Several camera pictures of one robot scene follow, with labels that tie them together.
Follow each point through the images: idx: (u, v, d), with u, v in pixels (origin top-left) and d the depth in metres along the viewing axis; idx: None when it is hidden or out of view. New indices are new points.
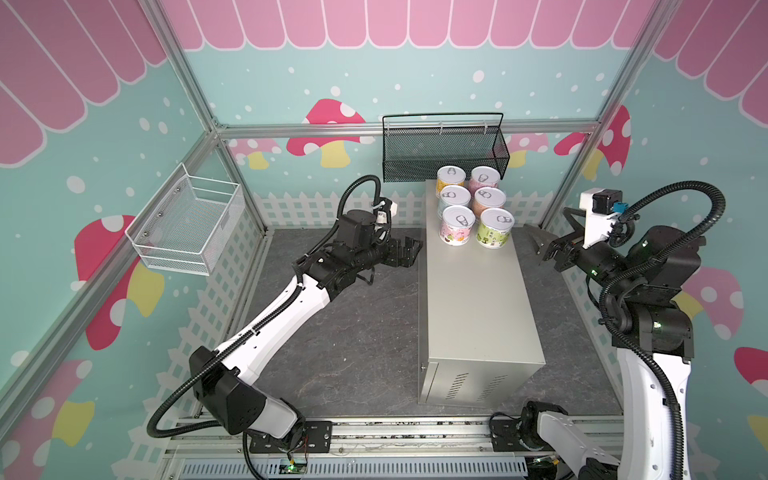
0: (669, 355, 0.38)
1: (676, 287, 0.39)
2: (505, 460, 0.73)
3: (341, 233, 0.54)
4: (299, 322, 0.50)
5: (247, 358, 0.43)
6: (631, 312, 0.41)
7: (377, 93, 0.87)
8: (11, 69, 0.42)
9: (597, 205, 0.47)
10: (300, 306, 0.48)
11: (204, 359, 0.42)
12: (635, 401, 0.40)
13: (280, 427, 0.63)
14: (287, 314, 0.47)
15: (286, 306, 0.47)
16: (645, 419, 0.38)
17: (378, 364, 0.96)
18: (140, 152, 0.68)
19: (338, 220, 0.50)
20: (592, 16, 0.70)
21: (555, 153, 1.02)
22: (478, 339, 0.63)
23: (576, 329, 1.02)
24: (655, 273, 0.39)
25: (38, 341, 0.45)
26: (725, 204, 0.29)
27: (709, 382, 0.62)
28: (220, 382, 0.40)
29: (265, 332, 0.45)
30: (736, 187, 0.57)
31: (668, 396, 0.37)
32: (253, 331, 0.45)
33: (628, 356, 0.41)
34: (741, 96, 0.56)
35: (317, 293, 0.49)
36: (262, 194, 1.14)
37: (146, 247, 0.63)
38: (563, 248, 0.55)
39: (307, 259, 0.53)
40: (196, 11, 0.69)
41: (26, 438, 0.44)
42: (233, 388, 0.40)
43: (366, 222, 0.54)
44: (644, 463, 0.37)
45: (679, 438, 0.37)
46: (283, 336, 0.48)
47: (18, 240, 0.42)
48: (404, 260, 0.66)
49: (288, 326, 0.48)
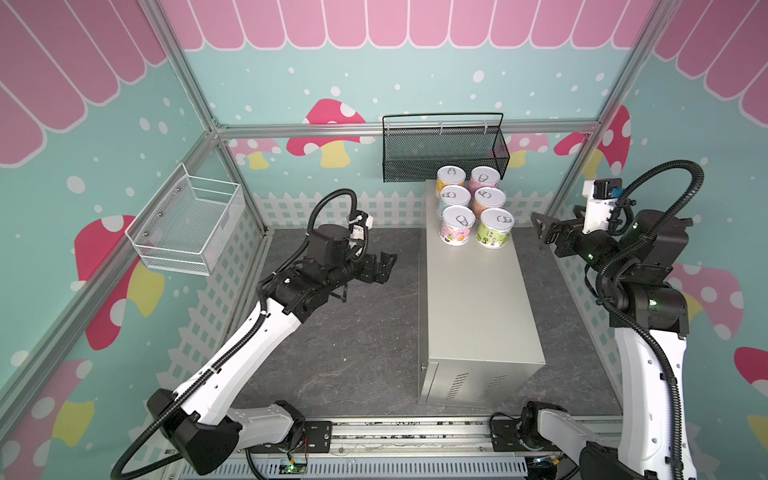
0: (666, 331, 0.39)
1: (667, 265, 0.41)
2: (505, 460, 0.73)
3: (312, 249, 0.50)
4: (267, 351, 0.46)
5: (207, 401, 0.40)
6: (627, 291, 0.42)
7: (377, 93, 0.87)
8: (11, 70, 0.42)
9: (596, 191, 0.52)
10: (266, 336, 0.44)
11: (161, 404, 0.39)
12: (633, 378, 0.40)
13: (278, 431, 0.62)
14: (253, 346, 0.43)
15: (250, 336, 0.44)
16: (644, 395, 0.38)
17: (378, 364, 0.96)
18: (140, 152, 0.68)
19: (309, 236, 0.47)
20: (592, 16, 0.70)
21: (555, 153, 1.02)
22: (478, 339, 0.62)
23: (576, 329, 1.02)
24: (647, 253, 0.41)
25: (38, 341, 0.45)
26: (702, 179, 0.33)
27: (709, 382, 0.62)
28: (179, 428, 0.38)
29: (228, 369, 0.42)
30: (736, 187, 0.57)
31: (664, 370, 0.38)
32: (214, 368, 0.42)
33: (626, 334, 0.41)
34: (741, 96, 0.56)
35: (283, 318, 0.45)
36: (262, 194, 1.14)
37: (146, 247, 0.63)
38: (563, 232, 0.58)
39: (275, 279, 0.49)
40: (196, 12, 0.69)
41: (27, 438, 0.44)
42: (194, 435, 0.37)
43: (339, 237, 0.50)
44: (643, 437, 0.38)
45: (676, 410, 0.37)
46: (249, 370, 0.45)
47: (18, 240, 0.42)
48: (379, 276, 0.64)
49: (254, 359, 0.44)
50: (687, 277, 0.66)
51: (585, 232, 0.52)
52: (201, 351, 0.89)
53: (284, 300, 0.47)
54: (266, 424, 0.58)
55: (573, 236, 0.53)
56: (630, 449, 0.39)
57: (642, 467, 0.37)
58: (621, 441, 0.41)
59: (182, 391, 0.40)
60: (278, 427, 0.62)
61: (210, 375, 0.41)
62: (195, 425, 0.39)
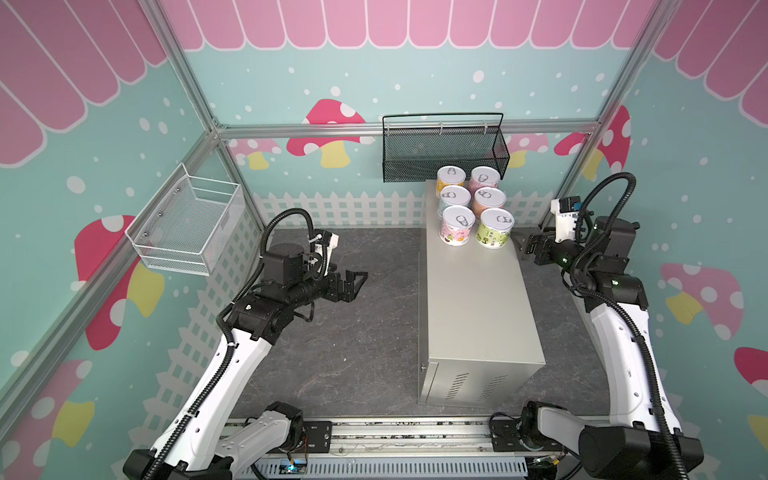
0: (632, 304, 0.47)
1: (624, 257, 0.51)
2: (505, 460, 0.73)
3: (269, 269, 0.50)
4: (243, 384, 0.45)
5: (191, 446, 0.38)
6: (595, 278, 0.50)
7: (377, 93, 0.87)
8: (11, 70, 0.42)
9: (562, 206, 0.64)
10: (240, 367, 0.44)
11: (141, 464, 0.37)
12: (611, 347, 0.46)
13: (277, 436, 0.62)
14: (226, 379, 0.43)
15: (223, 372, 0.43)
16: (622, 356, 0.43)
17: (378, 364, 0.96)
18: (140, 152, 0.68)
19: (263, 259, 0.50)
20: (592, 16, 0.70)
21: (555, 153, 1.02)
22: (478, 340, 0.57)
23: (576, 329, 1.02)
24: (605, 246, 0.51)
25: (38, 341, 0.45)
26: (634, 184, 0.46)
27: (711, 382, 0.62)
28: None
29: (205, 410, 0.41)
30: (736, 187, 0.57)
31: (634, 334, 0.45)
32: (191, 412, 0.40)
33: (600, 309, 0.48)
34: (741, 96, 0.56)
35: (251, 345, 0.45)
36: (262, 194, 1.14)
37: (146, 247, 0.63)
38: (539, 242, 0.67)
39: (235, 307, 0.48)
40: (197, 12, 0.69)
41: (27, 438, 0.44)
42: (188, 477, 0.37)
43: (293, 254, 0.51)
44: (628, 394, 0.41)
45: (649, 364, 0.43)
46: (227, 409, 0.44)
47: (18, 240, 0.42)
48: (346, 294, 0.63)
49: (232, 392, 0.44)
50: (690, 276, 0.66)
51: (557, 241, 0.62)
52: (201, 351, 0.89)
53: (250, 326, 0.46)
54: (262, 438, 0.57)
55: (547, 246, 0.63)
56: (618, 410, 0.42)
57: (629, 419, 0.39)
58: (611, 416, 0.43)
59: (161, 447, 0.38)
60: (275, 433, 0.62)
61: (188, 420, 0.40)
62: (185, 472, 0.37)
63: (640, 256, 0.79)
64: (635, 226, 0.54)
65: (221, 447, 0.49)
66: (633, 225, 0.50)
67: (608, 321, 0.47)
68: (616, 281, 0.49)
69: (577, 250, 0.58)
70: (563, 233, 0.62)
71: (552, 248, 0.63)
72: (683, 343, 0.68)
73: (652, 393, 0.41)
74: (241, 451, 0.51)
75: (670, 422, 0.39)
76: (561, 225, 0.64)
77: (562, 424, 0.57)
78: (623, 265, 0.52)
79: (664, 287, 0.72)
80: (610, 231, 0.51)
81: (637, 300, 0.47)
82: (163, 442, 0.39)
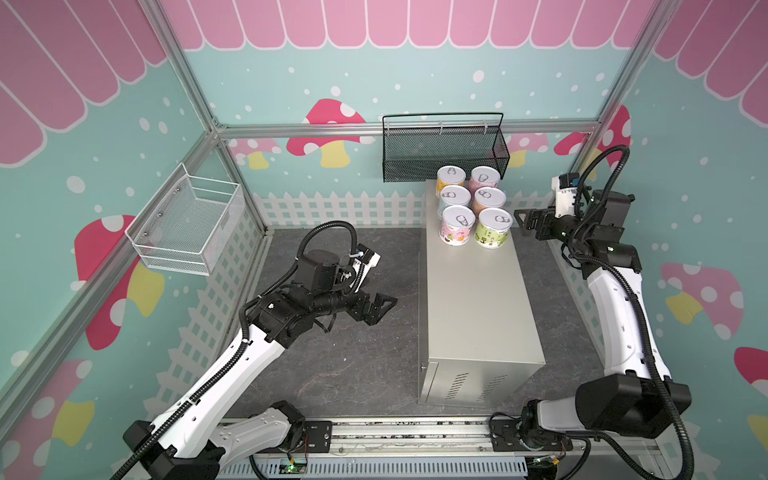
0: (627, 268, 0.49)
1: (619, 227, 0.54)
2: (505, 460, 0.73)
3: (300, 273, 0.50)
4: (249, 380, 0.46)
5: (183, 435, 0.39)
6: (591, 246, 0.53)
7: (377, 93, 0.87)
8: (12, 70, 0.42)
9: (561, 183, 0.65)
10: (247, 365, 0.44)
11: (138, 438, 0.38)
12: (605, 308, 0.49)
13: (274, 436, 0.62)
14: (229, 378, 0.42)
15: (228, 368, 0.43)
16: (615, 313, 0.46)
17: (378, 364, 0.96)
18: (140, 152, 0.68)
19: (297, 261, 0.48)
20: (591, 17, 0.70)
21: (555, 153, 1.02)
22: (478, 339, 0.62)
23: (576, 328, 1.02)
24: (601, 215, 0.54)
25: (38, 342, 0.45)
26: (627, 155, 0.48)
27: (707, 381, 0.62)
28: (155, 465, 0.37)
29: (207, 400, 0.41)
30: (737, 186, 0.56)
31: (629, 293, 0.47)
32: (192, 400, 0.41)
33: (596, 274, 0.51)
34: (741, 96, 0.56)
35: (265, 345, 0.45)
36: (262, 194, 1.14)
37: (146, 247, 0.63)
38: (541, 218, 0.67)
39: (260, 302, 0.48)
40: (196, 11, 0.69)
41: (26, 438, 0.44)
42: (170, 469, 0.36)
43: (328, 263, 0.50)
44: (620, 346, 0.44)
45: (643, 316, 0.45)
46: (228, 402, 0.44)
47: (18, 240, 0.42)
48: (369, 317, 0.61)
49: (235, 389, 0.44)
50: (690, 276, 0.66)
51: (557, 216, 0.65)
52: (201, 351, 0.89)
53: (267, 326, 0.46)
54: (258, 436, 0.57)
55: (549, 221, 0.66)
56: (611, 362, 0.45)
57: (621, 368, 0.42)
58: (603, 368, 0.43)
59: (159, 425, 0.39)
60: (273, 435, 0.62)
61: (187, 407, 0.40)
62: (171, 460, 0.38)
63: (641, 255, 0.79)
64: (630, 197, 0.51)
65: (218, 435, 0.50)
66: (629, 196, 0.52)
67: (603, 281, 0.49)
68: (611, 248, 0.51)
69: (575, 222, 0.61)
70: (563, 209, 0.64)
71: (553, 222, 0.66)
72: (682, 343, 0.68)
73: (644, 345, 0.43)
74: (234, 445, 0.51)
75: (660, 371, 0.41)
76: (560, 202, 0.65)
77: (558, 408, 0.59)
78: (619, 234, 0.54)
79: (665, 287, 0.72)
80: (607, 201, 0.53)
81: (631, 264, 0.50)
82: (162, 420, 0.40)
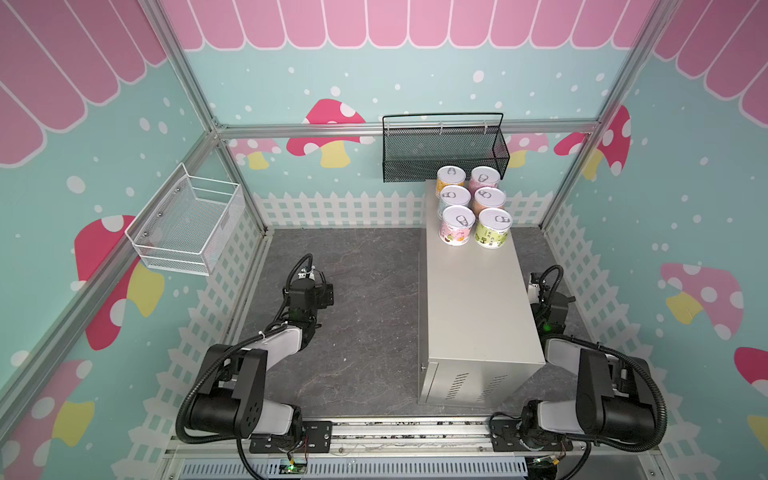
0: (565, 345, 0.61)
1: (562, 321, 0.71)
2: (505, 460, 0.73)
3: (294, 300, 0.72)
4: (287, 349, 0.62)
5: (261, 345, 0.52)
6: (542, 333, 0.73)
7: (377, 93, 0.87)
8: (11, 70, 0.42)
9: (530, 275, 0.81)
10: (291, 333, 0.63)
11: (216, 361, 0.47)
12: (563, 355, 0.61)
13: (281, 423, 0.63)
14: (282, 335, 0.60)
15: (283, 331, 0.62)
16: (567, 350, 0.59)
17: (378, 364, 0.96)
18: (140, 152, 0.68)
19: (289, 293, 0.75)
20: (592, 16, 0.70)
21: (555, 153, 1.02)
22: (478, 340, 0.57)
23: (576, 328, 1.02)
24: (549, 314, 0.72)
25: (38, 342, 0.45)
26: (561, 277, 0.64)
27: (705, 381, 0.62)
28: (247, 363, 0.47)
29: (271, 341, 0.56)
30: (737, 187, 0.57)
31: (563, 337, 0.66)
32: (264, 336, 0.57)
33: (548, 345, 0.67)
34: (741, 96, 0.56)
35: (295, 329, 0.65)
36: (262, 194, 1.14)
37: (146, 247, 0.63)
38: None
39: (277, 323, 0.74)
40: (196, 11, 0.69)
41: (27, 438, 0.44)
42: (259, 364, 0.47)
43: (308, 288, 0.72)
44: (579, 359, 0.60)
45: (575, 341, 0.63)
46: (277, 353, 0.58)
47: (18, 240, 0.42)
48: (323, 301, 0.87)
49: (282, 346, 0.59)
50: (689, 277, 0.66)
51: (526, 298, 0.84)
52: (201, 351, 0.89)
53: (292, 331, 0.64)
54: (271, 413, 0.58)
55: None
56: None
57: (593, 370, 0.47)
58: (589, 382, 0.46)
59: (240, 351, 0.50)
60: (282, 417, 0.63)
61: (262, 339, 0.55)
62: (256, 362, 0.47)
63: (641, 256, 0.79)
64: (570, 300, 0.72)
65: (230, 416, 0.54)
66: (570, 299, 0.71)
67: (552, 345, 0.65)
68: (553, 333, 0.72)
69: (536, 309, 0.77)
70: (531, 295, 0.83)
71: None
72: (681, 343, 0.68)
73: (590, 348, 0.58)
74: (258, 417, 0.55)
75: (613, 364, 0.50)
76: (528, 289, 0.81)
77: (559, 408, 0.59)
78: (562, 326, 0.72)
79: (665, 287, 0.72)
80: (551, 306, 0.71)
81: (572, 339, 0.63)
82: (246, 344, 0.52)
